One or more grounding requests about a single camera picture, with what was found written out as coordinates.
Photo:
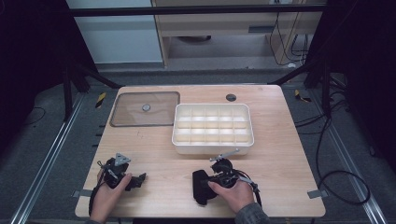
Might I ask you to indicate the aluminium floor rail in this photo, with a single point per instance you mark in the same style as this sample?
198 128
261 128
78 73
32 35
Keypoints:
46 158
348 155

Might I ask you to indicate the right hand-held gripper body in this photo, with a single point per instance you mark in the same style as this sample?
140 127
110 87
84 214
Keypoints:
224 174

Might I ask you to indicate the yellow black tape piece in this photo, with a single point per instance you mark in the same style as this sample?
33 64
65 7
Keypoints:
301 96
100 100

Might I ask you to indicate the white divided storage box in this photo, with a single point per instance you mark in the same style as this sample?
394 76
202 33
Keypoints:
213 148

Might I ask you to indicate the transparent box lid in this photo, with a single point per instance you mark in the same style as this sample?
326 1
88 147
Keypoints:
155 113

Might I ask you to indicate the black horizontal frame bar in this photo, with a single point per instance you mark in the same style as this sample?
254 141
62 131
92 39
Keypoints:
199 10

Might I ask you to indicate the person's right hand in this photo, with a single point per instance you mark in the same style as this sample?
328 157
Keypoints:
238 196

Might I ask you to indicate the grey tape strip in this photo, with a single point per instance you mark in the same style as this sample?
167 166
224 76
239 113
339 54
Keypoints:
317 194
81 193

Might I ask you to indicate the light wooden desk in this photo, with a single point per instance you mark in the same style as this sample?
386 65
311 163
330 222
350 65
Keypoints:
218 23

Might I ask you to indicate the person's left hand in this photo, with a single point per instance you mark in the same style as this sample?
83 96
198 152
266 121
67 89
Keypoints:
107 202

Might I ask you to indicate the black sock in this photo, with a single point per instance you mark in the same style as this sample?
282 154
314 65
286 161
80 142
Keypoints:
200 191

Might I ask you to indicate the round dark table grommet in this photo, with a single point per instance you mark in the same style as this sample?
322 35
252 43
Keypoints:
231 97

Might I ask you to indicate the white cabinet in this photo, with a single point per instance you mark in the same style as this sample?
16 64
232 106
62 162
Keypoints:
118 34

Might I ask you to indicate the black metal stand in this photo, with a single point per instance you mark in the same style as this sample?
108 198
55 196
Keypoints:
326 90
67 93

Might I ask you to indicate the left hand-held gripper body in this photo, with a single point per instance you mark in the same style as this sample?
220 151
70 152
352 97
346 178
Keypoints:
113 171

